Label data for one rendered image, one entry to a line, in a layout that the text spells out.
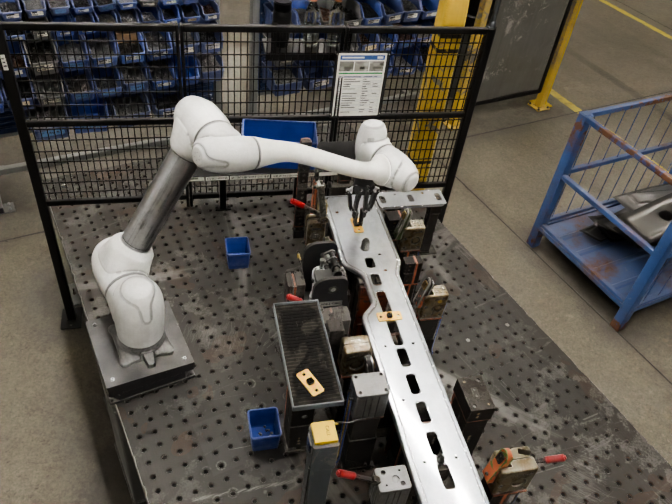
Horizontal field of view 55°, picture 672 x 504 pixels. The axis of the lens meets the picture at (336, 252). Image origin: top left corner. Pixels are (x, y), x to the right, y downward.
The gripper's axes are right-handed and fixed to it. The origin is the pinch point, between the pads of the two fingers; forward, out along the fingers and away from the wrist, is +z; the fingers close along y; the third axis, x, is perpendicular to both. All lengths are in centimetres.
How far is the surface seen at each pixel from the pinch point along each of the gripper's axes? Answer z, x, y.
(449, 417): 4, -87, 7
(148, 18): 4, 184, -77
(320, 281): -14, -45, -25
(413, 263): 5.6, -21.3, 16.6
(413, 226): 0.2, -7.0, 19.9
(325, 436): -12, -97, -33
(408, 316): 4.5, -47.2, 6.7
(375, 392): -7, -83, -16
